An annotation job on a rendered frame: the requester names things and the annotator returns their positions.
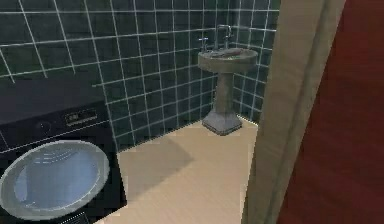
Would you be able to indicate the black washing machine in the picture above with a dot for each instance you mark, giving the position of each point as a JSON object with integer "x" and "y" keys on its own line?
{"x": 50, "y": 116}

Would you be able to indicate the grey sink tap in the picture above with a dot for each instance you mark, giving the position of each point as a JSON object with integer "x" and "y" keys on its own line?
{"x": 222, "y": 35}

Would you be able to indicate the grey pedestal sink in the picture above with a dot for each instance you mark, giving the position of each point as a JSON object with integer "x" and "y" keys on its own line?
{"x": 224, "y": 96}

